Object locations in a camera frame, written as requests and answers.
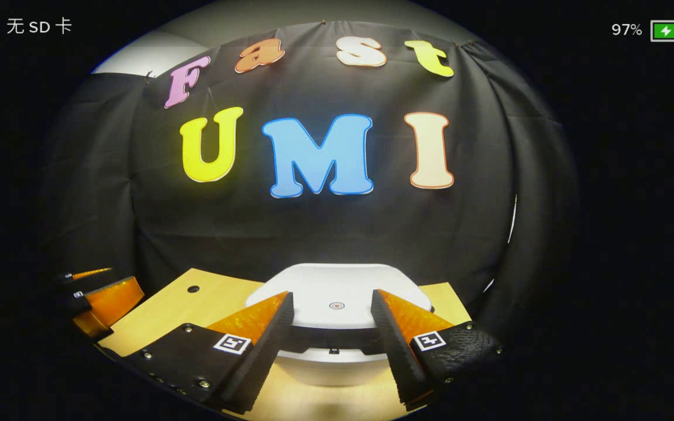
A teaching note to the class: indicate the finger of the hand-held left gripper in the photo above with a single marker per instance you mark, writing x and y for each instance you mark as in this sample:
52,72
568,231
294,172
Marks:
79,275
112,304

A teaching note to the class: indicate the black backdrop cloth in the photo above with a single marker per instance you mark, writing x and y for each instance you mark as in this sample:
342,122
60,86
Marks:
313,234

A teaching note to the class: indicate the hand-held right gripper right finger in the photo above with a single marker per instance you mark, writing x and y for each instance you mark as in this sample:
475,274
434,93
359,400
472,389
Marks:
398,356

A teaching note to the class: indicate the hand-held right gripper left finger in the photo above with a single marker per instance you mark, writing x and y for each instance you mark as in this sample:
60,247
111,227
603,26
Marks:
267,356

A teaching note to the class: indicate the white desktop garbage bin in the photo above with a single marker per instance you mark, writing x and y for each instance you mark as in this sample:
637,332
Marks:
337,286

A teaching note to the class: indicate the wooden desktop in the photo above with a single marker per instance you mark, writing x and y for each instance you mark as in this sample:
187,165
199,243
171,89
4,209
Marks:
167,316

